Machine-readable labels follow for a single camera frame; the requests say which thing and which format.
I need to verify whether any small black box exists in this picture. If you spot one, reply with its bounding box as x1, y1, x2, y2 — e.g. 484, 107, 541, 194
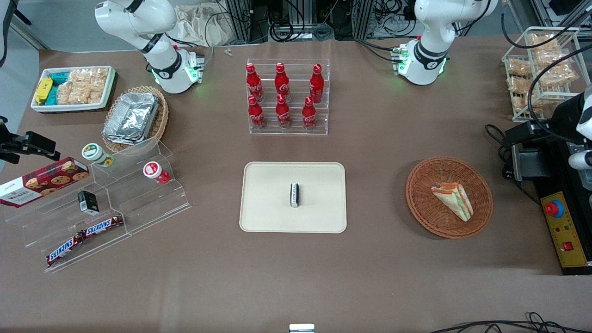
77, 190, 100, 215

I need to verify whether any brown Snickers bar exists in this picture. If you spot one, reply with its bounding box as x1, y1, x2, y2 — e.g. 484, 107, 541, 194
46, 233, 86, 268
85, 214, 125, 238

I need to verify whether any clear rice cracker packet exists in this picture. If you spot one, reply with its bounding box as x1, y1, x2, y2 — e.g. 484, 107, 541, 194
88, 79, 106, 104
69, 68, 110, 85
69, 81, 91, 105
55, 81, 74, 105

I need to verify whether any red lid white cup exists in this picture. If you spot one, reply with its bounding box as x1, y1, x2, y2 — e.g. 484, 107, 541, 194
142, 161, 171, 185

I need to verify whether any white plastic snack bin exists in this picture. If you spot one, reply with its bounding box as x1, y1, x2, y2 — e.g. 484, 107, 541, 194
31, 66, 117, 113

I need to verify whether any red tartan cookie box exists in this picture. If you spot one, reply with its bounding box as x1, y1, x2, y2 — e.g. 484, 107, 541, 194
0, 157, 90, 209

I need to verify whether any aluminium equipment frame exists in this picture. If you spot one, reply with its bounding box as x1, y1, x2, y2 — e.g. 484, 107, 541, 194
226, 0, 376, 43

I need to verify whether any clear acrylic stepped display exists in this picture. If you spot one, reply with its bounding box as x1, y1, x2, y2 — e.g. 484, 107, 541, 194
5, 136, 192, 274

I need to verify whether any silver foil container stack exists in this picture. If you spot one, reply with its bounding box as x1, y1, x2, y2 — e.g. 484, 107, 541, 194
102, 92, 160, 146

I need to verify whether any red cola bottle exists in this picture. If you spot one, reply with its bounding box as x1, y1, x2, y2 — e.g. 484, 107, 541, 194
247, 95, 267, 130
275, 63, 291, 100
302, 97, 317, 130
309, 64, 325, 104
246, 63, 265, 103
276, 94, 292, 129

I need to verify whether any beige rectangular tray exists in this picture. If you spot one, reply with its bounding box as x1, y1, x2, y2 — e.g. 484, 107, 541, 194
239, 161, 347, 234

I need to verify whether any triangle sandwich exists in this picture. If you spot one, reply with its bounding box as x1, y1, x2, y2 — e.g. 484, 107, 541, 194
431, 182, 474, 222

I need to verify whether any oval light wicker basket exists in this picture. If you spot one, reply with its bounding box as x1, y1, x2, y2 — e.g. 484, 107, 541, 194
102, 86, 169, 154

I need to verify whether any beige cloth bag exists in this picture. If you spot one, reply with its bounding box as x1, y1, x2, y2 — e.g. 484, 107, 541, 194
175, 2, 242, 47

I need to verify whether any black coiled power cable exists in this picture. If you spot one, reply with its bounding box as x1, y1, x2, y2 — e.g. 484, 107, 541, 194
484, 124, 543, 205

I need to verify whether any clear fried snack packet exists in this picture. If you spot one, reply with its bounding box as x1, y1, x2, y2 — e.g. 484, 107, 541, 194
512, 91, 551, 114
534, 49, 570, 68
506, 59, 533, 77
539, 65, 579, 88
507, 76, 537, 94
529, 33, 558, 51

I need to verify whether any grey black metal bracket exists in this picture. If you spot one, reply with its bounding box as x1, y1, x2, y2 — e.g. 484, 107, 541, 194
504, 123, 552, 182

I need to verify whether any black floor cable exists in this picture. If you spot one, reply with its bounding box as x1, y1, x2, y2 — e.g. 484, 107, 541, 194
430, 312, 592, 333

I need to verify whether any white wire rack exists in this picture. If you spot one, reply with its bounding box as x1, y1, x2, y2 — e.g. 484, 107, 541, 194
502, 27, 592, 123

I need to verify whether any clear acrylic bottle rack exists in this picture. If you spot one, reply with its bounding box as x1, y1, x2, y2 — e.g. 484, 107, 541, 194
247, 58, 331, 136

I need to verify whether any yellow snack packet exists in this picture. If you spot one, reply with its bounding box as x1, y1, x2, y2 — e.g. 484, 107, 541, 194
35, 78, 54, 105

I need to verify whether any round brown wicker basket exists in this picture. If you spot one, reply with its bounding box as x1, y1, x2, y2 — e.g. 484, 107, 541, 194
406, 157, 493, 240

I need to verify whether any yellow control panel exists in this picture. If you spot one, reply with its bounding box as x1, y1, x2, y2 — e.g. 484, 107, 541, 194
540, 191, 589, 269

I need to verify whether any green lid white cup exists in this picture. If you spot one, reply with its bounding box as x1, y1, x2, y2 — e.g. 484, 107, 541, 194
82, 143, 115, 168

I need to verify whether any black control machine box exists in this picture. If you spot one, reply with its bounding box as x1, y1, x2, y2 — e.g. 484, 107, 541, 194
523, 127, 592, 276

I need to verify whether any black camera clamp mount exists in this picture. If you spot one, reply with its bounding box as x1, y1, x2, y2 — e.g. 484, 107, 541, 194
0, 117, 61, 165

